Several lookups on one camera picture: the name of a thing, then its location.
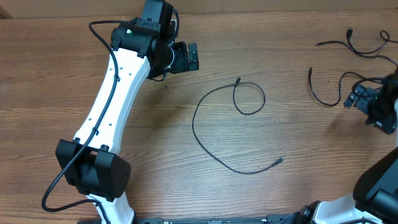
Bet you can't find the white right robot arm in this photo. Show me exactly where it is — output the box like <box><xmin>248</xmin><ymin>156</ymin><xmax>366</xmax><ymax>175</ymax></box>
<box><xmin>266</xmin><ymin>72</ymin><xmax>397</xmax><ymax>223</ymax></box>

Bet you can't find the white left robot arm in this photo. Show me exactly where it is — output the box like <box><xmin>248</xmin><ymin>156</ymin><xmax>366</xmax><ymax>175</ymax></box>
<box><xmin>55</xmin><ymin>0</ymin><xmax>199</xmax><ymax>223</ymax></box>

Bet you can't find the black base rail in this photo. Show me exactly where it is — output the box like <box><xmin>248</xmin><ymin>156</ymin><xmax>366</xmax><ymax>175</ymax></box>
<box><xmin>132</xmin><ymin>212</ymin><xmax>299</xmax><ymax>224</ymax></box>

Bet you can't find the black USB-C cable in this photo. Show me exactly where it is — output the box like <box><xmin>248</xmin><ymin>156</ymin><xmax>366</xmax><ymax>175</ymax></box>
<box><xmin>315</xmin><ymin>28</ymin><xmax>398</xmax><ymax>67</ymax></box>

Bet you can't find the black USB-A cable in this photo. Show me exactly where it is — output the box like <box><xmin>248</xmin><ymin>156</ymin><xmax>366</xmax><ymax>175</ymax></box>
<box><xmin>192</xmin><ymin>77</ymin><xmax>287</xmax><ymax>175</ymax></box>

